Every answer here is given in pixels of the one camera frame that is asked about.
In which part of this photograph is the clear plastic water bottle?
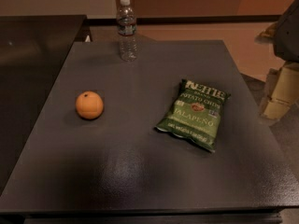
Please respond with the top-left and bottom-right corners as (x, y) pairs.
(116, 0), (137, 62)

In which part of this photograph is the green jalapeno chips bag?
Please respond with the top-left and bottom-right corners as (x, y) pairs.
(156, 79), (230, 152)

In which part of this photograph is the orange ball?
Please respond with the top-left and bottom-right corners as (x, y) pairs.
(76, 91), (104, 119)

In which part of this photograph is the dark bag on right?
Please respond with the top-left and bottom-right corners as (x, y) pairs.
(273, 0), (299, 63)

